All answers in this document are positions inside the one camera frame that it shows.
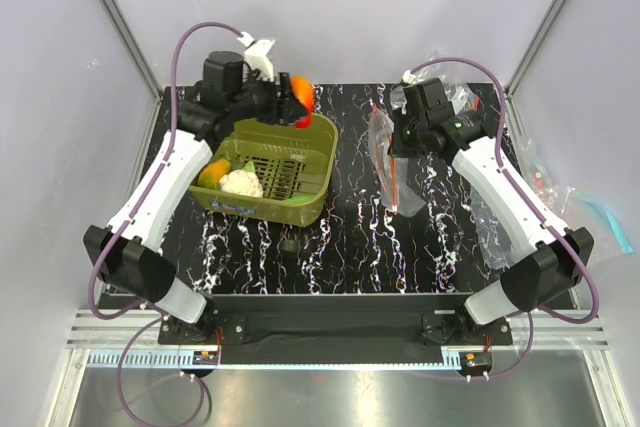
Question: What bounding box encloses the clear bag under arm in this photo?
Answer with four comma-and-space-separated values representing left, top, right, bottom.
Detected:
470, 187, 513, 271

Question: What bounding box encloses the olive green plastic basket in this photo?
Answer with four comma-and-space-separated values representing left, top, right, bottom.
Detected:
189, 113, 338, 227

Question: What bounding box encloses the yellow green toy mango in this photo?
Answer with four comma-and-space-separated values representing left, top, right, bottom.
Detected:
197, 158, 232, 189

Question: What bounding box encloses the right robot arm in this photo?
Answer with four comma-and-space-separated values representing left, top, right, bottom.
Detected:
389, 73, 594, 344

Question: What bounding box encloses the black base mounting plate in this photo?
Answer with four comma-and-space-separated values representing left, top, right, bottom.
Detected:
158, 293, 512, 346

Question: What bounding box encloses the white toy cauliflower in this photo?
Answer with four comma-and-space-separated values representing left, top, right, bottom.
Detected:
219, 169, 263, 198

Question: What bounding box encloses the red orange toy mango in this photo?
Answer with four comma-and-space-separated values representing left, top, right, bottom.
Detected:
291, 74, 315, 129

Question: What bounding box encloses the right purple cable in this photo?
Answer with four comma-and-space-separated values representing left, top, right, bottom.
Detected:
407, 56, 601, 382

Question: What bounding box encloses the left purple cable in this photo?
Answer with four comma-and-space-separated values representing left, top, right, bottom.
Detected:
87, 21, 251, 426

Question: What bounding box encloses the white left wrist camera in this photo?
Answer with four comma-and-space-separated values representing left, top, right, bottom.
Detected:
238, 31, 276, 81

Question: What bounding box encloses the aluminium rail frame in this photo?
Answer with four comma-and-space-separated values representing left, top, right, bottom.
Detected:
45, 311, 639, 426

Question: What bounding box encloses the black marble pattern mat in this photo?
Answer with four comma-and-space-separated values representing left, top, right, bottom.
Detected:
161, 84, 499, 294

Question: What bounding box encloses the clear blue-zip bag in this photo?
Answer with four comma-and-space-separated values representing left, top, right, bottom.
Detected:
514, 139, 634, 264

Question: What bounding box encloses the purple cable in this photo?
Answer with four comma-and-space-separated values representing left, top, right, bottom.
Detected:
407, 56, 601, 382
87, 21, 251, 426

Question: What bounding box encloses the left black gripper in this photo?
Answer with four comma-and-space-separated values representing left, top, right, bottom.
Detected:
231, 69, 310, 127

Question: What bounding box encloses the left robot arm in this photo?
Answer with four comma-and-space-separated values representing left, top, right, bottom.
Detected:
83, 51, 314, 343

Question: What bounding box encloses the clear bag at back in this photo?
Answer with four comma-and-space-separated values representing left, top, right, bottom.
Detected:
390, 61, 479, 114

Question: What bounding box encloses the clear red-zip bag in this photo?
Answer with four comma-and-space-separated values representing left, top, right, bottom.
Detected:
368, 106, 426, 218

